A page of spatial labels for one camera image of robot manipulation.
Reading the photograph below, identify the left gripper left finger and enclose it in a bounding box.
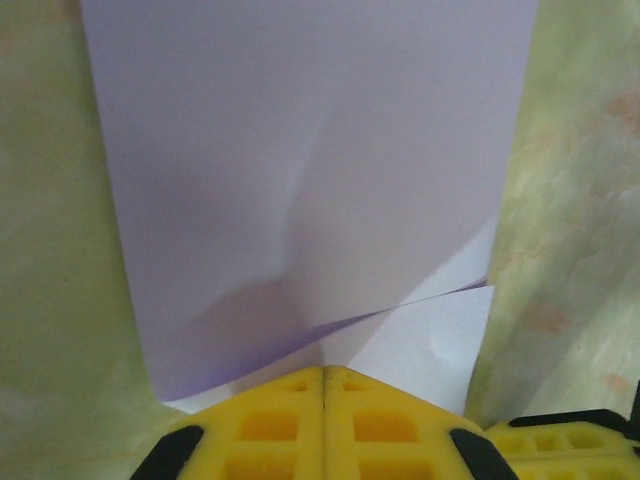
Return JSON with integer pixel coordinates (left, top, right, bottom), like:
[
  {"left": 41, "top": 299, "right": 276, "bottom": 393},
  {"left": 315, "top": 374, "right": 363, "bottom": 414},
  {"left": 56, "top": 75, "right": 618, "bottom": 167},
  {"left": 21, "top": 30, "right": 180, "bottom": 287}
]
[{"left": 130, "top": 366, "right": 325, "bottom": 480}]

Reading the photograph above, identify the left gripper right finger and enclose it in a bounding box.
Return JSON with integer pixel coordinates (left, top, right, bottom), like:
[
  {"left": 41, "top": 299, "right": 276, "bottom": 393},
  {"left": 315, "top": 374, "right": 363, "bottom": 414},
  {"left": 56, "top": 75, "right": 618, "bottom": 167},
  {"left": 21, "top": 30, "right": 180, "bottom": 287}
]
[{"left": 323, "top": 366, "right": 516, "bottom": 480}]

